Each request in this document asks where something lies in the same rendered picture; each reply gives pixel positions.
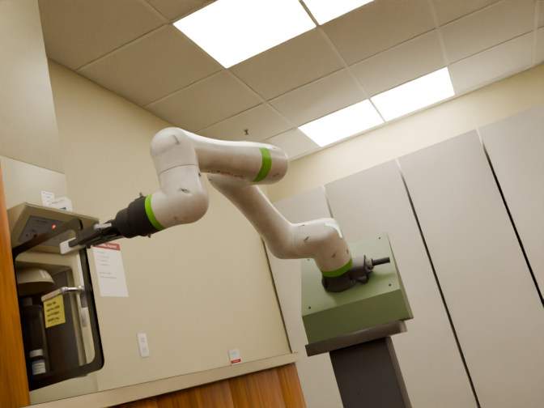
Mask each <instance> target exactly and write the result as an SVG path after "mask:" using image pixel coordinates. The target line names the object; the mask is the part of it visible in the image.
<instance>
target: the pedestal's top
mask: <svg viewBox="0 0 544 408"><path fill-rule="evenodd" d="M405 332H407V328H406V323H405V322H404V321H392V322H389V323H385V324H383V325H377V326H373V327H371V328H367V329H362V330H359V331H355V332H352V333H349V334H343V335H340V336H337V337H334V338H328V339H326V340H322V341H319V342H314V343H310V344H307V345H305V349H306V352H307V356H308V357H310V356H314V355H320V354H324V353H328V352H330V351H335V350H337V349H341V348H344V347H348V346H353V345H356V344H360V343H363V342H368V341H371V340H375V339H378V338H384V337H389V336H393V335H396V334H401V333H405Z"/></svg>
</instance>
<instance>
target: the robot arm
mask: <svg viewBox="0 0 544 408"><path fill-rule="evenodd" d="M150 153H151V158H152V160H153V163H154V165H155V170H156V172H157V176H158V178H159V185H160V189H159V191H157V192H155V193H152V194H149V195H147V196H143V192H140V193H139V198H136V199H134V201H132V202H131V203H130V204H129V205H128V207H126V208H125V209H122V210H119V211H118V212H117V214H116V217H115V219H110V220H108V221H107V222H106V223H102V224H100V222H99V221H95V222H94V223H93V224H92V225H91V226H89V227H86V228H84V229H83V230H82V231H80V232H77V233H76V234H75V238H72V239H70V240H67V241H64V242H62V243H60V250H61V254H62V255H66V254H68V253H72V252H74V251H76V250H79V249H82V248H85V247H86V246H87V249H90V248H91V245H93V246H97V245H100V244H105V243H108V242H110V241H114V240H118V239H121V238H127V239H132V238H134V237H136V236H142V237H146V236H148V238H151V235H152V234H154V233H156V232H160V231H163V230H165V229H167V228H170V227H174V226H177V225H181V224H188V223H195V222H197V221H198V220H199V219H201V218H202V217H203V216H204V215H205V214H206V212H207V211H208V208H209V205H210V197H209V194H208V191H207V189H206V185H205V183H204V180H203V178H202V174H201V172H204V173H206V176H207V179H208V181H209V182H210V184H211V185H212V186H213V187H214V188H215V189H217V190H218V191H219V192H220V193H221V194H222V195H223V196H224V197H226V198H227V199H228V200H229V201H230V202H231V203H232V204H233V205H234V206H235V207H236V208H237V209H238V210H239V211H240V212H241V213H242V214H243V215H244V216H245V217H246V219H247V220H248V221H249V222H250V223H251V224H252V225H253V227H254V228H255V229H256V231H257V232H258V234H259V235H260V236H261V238H262V239H263V240H264V242H265V244H266V246H267V248H268V249H269V251H270V252H271V253H272V254H273V255H274V256H275V257H276V258H279V259H283V260H287V259H302V258H312V259H313V260H314V261H315V262H316V265H317V268H318V269H319V270H320V272H321V274H322V279H321V283H322V285H323V287H324V288H325V289H326V290H327V291H330V292H340V291H345V290H348V289H350V288H352V287H353V286H354V285H355V284H356V283H357V282H359V283H367V282H368V279H369V274H370V273H371V272H372V269H374V266H378V265H382V264H386V263H390V259H389V257H383V258H379V259H375V260H372V258H371V257H369V258H366V256H365V255H362V256H358V257H351V252H350V250H349V247H348V245H347V242H346V239H345V237H344V235H343V233H342V229H341V228H340V226H339V223H338V222H337V221H336V220H335V219H332V218H320V219H314V220H311V221H307V222H302V223H289V222H288V221H287V220H286V219H285V218H284V217H283V216H282V215H281V214H280V213H279V212H278V211H277V210H276V209H275V208H274V207H273V205H272V204H271V203H270V202H269V200H268V199H267V198H266V197H265V195H264V194H263V193H262V191H261V190H260V189H259V188H258V186H257V185H273V184H276V183H278V182H280V181H281V180H282V179H283V178H284V177H285V176H286V174H287V171H288V168H289V162H288V158H287V155H286V153H285V152H284V151H283V150H282V149H281V148H279V147H277V146H275V145H270V144H265V143H259V142H246V141H226V140H219V139H214V138H207V137H203V136H200V135H196V134H192V133H190V132H187V131H185V130H182V129H179V128H175V127H170V128H166V129H163V130H161V131H160V132H158V133H157V134H156V135H155V137H154V138H153V139H152V141H151V146H150Z"/></svg>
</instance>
